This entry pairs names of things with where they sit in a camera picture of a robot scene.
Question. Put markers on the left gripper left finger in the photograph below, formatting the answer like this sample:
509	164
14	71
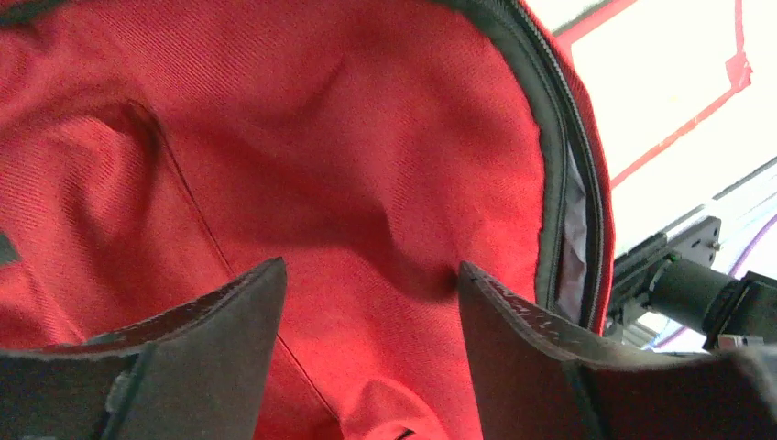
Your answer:
196	371

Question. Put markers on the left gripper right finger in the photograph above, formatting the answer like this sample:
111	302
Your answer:
538	376

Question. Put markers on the red student backpack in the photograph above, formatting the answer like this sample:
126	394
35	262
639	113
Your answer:
152	151

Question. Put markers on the red bordered book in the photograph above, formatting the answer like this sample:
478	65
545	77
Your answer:
655	70

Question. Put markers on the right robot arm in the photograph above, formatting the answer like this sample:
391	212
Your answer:
729	312

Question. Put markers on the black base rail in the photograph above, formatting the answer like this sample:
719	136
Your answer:
628	300

